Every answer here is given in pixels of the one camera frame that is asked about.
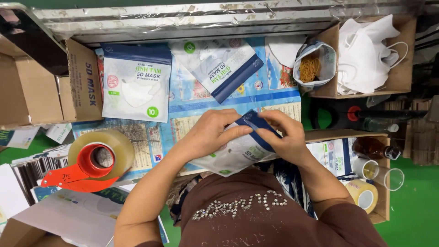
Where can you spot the large clear tape roll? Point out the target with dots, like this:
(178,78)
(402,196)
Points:
(120,147)

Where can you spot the beige packing tape roll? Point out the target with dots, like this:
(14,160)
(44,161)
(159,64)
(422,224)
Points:
(362,195)

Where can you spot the small white tape roll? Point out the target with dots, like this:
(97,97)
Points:
(358,166)

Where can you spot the clear drinking glass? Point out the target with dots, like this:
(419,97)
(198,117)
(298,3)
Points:
(391,176)

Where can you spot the blue white mask pouch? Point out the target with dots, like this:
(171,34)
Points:
(236,154)
(137,89)
(219,68)

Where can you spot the stack of corrugated cardboard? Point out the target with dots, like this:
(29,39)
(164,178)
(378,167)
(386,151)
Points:
(422,137)

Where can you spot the plain brown cardboard box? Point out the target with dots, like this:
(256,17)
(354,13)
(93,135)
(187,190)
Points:
(20,236)

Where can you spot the person's left hand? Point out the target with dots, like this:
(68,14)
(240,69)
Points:
(205,137)

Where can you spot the stack of dark card sheets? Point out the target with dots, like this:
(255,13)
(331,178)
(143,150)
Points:
(34,168)

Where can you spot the open pouch holding rubber bands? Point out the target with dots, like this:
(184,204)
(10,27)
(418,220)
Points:
(327,65)

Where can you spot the pile of white face masks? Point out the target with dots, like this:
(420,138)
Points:
(363,58)

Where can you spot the stack of mask pouches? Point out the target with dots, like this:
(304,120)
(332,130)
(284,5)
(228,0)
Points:
(332,157)

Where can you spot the brown glass bottle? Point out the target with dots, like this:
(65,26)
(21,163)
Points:
(370,147)

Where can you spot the black panel with metal edge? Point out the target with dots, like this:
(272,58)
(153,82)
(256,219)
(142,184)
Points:
(31,44)

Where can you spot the orange tape dispenser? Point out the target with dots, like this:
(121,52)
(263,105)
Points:
(68,176)

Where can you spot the cardboard box with supplies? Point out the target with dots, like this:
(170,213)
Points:
(382,209)

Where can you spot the white face mask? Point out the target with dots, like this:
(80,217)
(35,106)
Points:
(284,51)

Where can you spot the black device with red knob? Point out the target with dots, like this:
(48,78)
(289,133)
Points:
(339,115)

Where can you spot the loose printed pouches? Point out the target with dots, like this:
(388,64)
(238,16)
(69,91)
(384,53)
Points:
(31,135)

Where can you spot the person's right hand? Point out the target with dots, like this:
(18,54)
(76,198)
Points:
(291,144)

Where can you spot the blue printed paper mat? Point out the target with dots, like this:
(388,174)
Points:
(178,113)

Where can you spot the clear plastic bottle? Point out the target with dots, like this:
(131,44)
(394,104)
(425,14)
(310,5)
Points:
(377,125)

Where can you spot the brown printed cardboard carton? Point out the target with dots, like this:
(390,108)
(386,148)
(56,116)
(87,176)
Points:
(37,92)

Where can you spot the cardboard box of masks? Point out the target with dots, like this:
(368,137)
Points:
(401,75)

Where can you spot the metal sealing machine rail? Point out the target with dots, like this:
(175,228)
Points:
(205,20)

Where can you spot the bunch of yellow rubber bands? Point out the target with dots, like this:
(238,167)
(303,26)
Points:
(309,68)

